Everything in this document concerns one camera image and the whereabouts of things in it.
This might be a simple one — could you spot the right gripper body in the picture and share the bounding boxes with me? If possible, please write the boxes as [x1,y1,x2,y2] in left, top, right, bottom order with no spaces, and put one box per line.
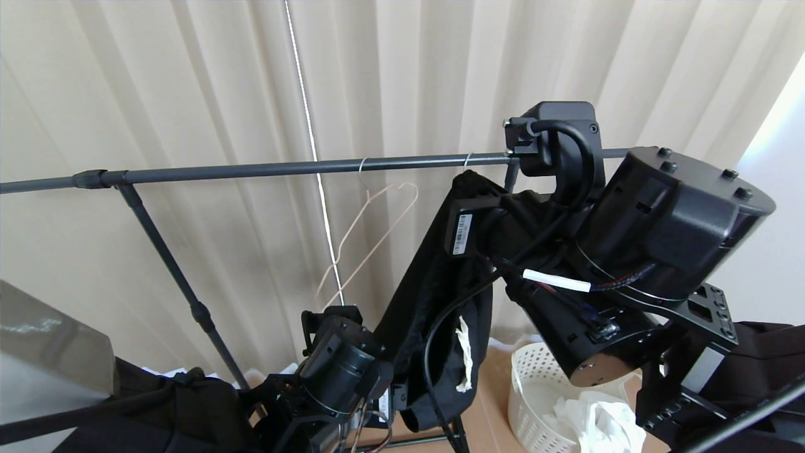
[445,193,662,388]

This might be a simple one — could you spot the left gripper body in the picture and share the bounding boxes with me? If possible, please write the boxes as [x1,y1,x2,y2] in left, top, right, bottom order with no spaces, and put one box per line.
[370,368,411,432]

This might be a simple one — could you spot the black shorts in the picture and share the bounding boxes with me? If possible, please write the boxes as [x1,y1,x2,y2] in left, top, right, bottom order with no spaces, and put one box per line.
[374,170,570,435]

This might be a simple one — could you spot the white laundry basket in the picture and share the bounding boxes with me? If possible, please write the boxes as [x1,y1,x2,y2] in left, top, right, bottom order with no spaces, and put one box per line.
[508,342,643,453]

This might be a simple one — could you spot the pink clothes hanger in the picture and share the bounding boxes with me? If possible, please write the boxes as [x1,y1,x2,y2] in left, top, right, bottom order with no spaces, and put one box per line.
[314,157,419,310]

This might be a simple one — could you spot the black clothes rack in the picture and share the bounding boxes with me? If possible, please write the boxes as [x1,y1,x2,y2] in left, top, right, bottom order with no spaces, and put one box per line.
[0,148,631,453]

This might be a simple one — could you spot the white garment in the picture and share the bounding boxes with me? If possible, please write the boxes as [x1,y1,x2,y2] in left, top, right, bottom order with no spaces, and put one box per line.
[544,390,648,453]

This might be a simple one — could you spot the beige curtain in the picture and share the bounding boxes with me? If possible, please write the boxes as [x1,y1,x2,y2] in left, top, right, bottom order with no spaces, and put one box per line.
[0,0,805,384]

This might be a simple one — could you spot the black cable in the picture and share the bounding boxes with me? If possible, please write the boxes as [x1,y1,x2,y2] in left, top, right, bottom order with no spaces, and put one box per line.
[423,118,805,453]

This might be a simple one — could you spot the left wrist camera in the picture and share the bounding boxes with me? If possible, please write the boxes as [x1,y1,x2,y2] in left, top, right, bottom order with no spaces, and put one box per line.
[301,305,364,340]

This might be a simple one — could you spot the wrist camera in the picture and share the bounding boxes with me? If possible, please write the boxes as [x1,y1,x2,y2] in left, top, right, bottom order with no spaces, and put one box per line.
[502,101,606,210]
[301,305,364,340]

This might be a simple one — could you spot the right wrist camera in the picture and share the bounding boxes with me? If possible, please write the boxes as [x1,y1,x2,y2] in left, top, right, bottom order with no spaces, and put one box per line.
[502,101,606,210]

